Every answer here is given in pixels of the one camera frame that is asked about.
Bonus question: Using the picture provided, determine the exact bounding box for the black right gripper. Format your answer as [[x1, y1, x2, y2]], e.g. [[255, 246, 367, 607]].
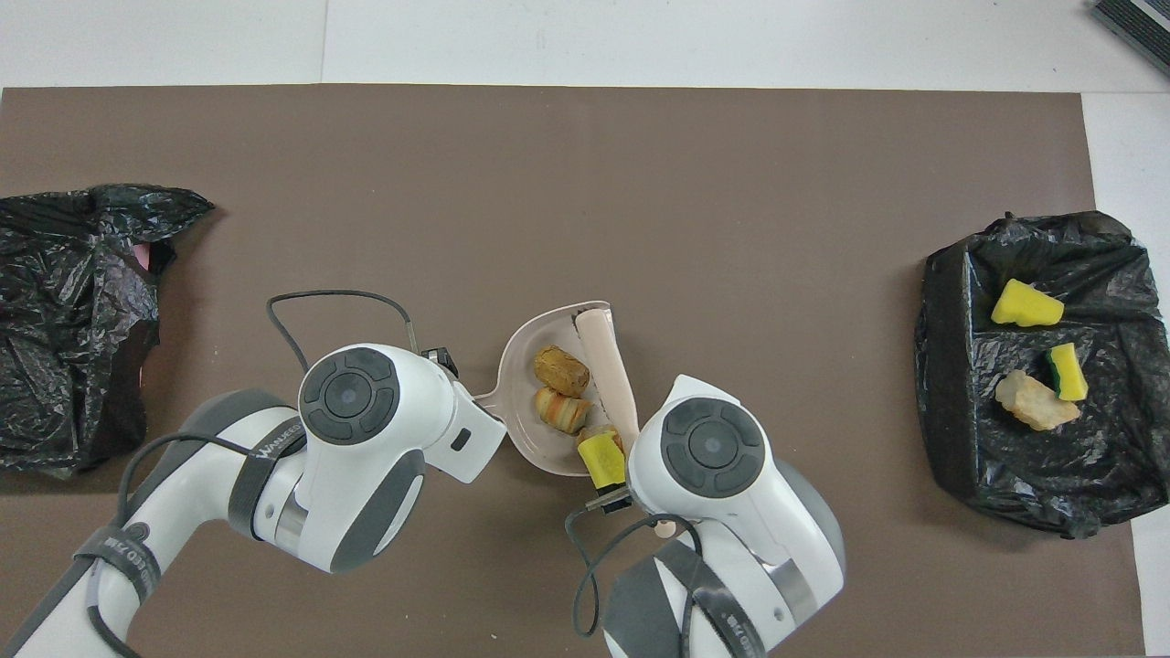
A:
[[585, 484, 634, 518]]

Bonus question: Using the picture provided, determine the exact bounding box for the yellow sponge piece with notch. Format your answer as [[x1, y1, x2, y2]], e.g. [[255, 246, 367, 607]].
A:
[[578, 432, 629, 490]]

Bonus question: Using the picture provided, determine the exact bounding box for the beige plastic dustpan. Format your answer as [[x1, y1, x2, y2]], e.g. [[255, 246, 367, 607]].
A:
[[471, 300, 641, 478]]

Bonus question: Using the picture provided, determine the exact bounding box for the small striped croissant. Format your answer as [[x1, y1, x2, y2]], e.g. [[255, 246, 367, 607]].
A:
[[535, 387, 593, 435]]

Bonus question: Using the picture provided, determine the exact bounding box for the brown oval bread roll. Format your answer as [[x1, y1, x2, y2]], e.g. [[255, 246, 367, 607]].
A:
[[534, 345, 591, 398]]

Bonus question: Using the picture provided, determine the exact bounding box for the beige brush with black bristles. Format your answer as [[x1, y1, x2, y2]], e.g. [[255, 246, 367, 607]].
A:
[[574, 308, 677, 539]]

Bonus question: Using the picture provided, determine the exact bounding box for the beige rock chunk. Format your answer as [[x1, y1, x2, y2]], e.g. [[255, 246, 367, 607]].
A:
[[994, 369, 1081, 432]]

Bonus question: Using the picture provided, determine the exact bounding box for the yellow sponge wedge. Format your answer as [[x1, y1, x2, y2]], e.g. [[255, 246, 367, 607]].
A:
[[991, 279, 1067, 328]]

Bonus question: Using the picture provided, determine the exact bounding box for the yellow sponge piece green-backed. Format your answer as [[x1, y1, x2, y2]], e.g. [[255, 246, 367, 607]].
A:
[[1048, 343, 1090, 403]]

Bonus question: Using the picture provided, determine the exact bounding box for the pink bin with black bag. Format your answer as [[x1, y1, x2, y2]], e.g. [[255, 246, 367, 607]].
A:
[[0, 184, 217, 482]]

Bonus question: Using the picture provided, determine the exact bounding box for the brown table mat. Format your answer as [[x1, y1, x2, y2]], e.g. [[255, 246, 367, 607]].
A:
[[0, 84, 1145, 658]]

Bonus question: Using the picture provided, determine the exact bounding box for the dark ribbed grille panel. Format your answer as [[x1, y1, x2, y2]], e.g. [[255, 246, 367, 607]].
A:
[[1091, 0, 1170, 78]]

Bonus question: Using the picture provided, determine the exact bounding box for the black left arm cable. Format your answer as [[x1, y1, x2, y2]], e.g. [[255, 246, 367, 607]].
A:
[[87, 290, 423, 658]]

